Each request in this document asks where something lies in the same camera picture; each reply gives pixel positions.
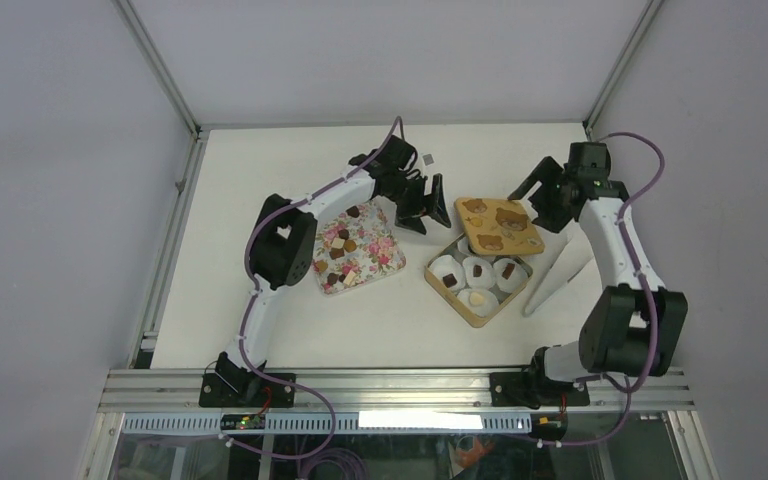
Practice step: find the white paper cup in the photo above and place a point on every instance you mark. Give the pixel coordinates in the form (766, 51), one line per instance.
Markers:
(448, 264)
(485, 311)
(463, 246)
(518, 279)
(486, 280)

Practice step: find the dark square chocolate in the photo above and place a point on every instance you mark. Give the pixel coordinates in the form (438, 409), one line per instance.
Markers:
(450, 281)

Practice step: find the white rectangular chocolate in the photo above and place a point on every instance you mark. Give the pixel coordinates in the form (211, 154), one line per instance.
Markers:
(350, 278)

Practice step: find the gold square tin box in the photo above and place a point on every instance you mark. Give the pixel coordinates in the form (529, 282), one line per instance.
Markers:
(451, 297)

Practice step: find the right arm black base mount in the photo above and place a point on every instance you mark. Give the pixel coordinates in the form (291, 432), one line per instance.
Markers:
(530, 387)

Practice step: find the floral rectangular tray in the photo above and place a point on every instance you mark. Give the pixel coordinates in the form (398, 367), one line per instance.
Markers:
(377, 256)

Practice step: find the white dome chocolate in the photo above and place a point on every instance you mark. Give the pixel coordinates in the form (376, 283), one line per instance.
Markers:
(476, 299)

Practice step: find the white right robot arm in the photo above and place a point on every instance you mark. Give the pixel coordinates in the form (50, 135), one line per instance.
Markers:
(633, 329)

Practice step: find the brown rectangular bar chocolate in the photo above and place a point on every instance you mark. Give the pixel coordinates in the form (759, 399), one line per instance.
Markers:
(508, 270)
(336, 253)

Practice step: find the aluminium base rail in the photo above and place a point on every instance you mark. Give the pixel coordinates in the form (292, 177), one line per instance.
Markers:
(442, 389)

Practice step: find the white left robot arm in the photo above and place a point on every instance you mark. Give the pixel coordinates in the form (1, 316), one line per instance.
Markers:
(280, 250)

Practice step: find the silver square tin lid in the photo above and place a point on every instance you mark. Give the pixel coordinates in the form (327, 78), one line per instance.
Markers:
(498, 227)

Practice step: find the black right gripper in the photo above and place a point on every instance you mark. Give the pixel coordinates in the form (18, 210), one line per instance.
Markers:
(550, 171)

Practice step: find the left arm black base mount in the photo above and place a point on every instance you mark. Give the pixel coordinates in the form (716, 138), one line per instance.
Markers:
(245, 391)

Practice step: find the white slotted cable duct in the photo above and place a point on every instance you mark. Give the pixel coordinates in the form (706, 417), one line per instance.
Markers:
(296, 423)

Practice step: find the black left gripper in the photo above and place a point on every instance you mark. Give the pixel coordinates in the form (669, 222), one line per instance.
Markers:
(410, 217)

